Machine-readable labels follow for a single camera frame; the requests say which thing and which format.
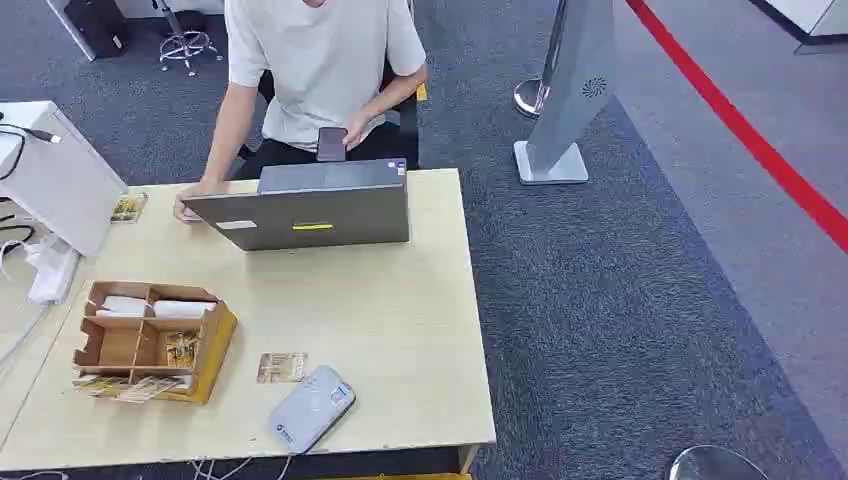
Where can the black office chair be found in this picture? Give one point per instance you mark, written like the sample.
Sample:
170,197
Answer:
407,132

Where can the white cabinet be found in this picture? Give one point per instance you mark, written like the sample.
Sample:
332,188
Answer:
63,185

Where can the white sticker on laptop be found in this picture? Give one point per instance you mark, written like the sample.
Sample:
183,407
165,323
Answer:
236,225

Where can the small yellow object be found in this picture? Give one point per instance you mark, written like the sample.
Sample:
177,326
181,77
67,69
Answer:
421,92

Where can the grey card reader device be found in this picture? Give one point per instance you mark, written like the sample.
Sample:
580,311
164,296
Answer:
310,411

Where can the person's right hand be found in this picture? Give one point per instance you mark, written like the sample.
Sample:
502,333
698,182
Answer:
187,210

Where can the person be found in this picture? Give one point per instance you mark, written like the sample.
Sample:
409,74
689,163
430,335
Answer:
324,60

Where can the round chrome stool seat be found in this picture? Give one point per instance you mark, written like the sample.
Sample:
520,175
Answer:
712,466

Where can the white furniture with dark base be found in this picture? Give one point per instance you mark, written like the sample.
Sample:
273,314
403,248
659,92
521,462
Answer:
815,16

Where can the printed card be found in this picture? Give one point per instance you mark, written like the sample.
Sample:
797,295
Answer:
281,368
181,350
129,207
99,385
151,388

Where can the red floor tape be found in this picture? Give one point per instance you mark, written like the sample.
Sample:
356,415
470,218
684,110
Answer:
742,129

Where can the grey standing kiosk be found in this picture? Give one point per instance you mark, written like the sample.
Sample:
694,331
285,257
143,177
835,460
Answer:
573,86

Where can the wooden card box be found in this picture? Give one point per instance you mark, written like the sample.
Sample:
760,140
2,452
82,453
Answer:
212,354

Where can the black box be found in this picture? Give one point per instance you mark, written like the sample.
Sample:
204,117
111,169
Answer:
96,26

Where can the grey laptop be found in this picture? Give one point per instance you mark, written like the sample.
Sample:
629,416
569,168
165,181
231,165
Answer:
318,212

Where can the white card stack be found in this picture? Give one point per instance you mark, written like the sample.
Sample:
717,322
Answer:
124,306
182,309

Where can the yellow sticker on laptop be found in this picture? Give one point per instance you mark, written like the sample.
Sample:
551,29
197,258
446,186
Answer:
312,227

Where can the chrome stool base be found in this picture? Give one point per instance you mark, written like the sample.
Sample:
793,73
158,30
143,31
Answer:
185,43

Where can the dark smartphone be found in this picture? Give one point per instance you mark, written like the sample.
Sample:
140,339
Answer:
330,147

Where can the chrome stanchion base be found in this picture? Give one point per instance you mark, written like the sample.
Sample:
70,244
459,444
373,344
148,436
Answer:
528,98

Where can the person's left hand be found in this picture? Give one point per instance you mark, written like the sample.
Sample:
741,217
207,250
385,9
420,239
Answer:
359,129

